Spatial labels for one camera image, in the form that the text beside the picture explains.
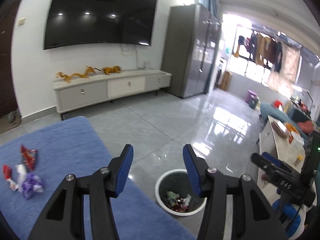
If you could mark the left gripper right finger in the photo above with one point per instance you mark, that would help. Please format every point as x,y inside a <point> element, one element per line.
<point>196,169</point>

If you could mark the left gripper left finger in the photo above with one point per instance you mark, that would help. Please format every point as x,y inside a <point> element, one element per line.
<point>119,168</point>

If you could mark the white round trash bin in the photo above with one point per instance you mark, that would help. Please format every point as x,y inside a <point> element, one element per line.
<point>175,195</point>

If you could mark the white side table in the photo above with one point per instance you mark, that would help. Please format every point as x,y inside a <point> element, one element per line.
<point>272,143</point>

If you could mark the teal sofa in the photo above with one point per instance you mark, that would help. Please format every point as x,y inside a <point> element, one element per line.
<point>303,124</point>

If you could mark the purple storage box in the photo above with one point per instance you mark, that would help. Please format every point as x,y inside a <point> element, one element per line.
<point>252,99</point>

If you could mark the blue fluffy blanket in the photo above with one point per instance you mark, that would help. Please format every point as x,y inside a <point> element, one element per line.
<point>73,147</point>

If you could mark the white low TV cabinet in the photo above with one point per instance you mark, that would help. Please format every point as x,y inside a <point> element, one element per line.
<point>83,92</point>

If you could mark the cardboard box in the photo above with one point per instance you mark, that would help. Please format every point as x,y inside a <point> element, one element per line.
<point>226,79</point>

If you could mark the purple foil wrapper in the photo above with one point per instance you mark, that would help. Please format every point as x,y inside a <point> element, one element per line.
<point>32,184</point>

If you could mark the red orange snack bag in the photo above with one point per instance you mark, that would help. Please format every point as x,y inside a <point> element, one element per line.
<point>29,158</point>

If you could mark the golden tiger figurine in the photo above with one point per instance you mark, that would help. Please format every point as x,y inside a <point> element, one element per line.
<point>111,70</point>

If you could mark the white plastic bag scrap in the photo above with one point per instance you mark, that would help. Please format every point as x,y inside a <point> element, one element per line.
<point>22,173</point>

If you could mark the golden dragon figurine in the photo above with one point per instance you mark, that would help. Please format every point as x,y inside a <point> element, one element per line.
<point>68,78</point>

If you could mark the red white snack packet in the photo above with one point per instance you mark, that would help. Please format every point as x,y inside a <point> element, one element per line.
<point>7,173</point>

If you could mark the grey slipper pair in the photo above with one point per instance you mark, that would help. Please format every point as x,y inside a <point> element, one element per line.
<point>13,117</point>

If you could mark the hanging clothes on rack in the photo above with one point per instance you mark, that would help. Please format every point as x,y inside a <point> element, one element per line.
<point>265,59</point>

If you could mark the dark brown entrance door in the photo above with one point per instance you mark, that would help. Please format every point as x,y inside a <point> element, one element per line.
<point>8,97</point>

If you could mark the grey double-door refrigerator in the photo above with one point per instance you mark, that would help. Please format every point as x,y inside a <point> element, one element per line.
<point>189,49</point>

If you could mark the large black wall television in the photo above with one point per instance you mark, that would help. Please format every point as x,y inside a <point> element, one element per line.
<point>72,22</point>

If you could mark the beige wall switch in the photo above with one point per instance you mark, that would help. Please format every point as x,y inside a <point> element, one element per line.
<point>21,21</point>

